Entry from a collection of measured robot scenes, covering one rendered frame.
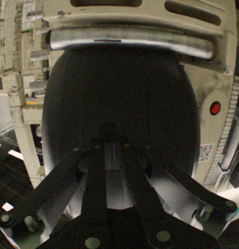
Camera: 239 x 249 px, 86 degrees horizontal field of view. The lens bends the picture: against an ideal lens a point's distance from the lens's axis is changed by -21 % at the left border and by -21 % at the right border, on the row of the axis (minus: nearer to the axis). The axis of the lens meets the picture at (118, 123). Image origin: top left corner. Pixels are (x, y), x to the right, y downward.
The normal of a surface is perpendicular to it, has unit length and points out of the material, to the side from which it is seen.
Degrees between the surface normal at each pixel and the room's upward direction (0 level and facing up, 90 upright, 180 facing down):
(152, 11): 90
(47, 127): 112
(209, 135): 90
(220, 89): 90
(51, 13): 90
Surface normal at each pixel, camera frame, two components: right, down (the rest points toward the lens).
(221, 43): -1.00, 0.02
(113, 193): 0.10, 0.24
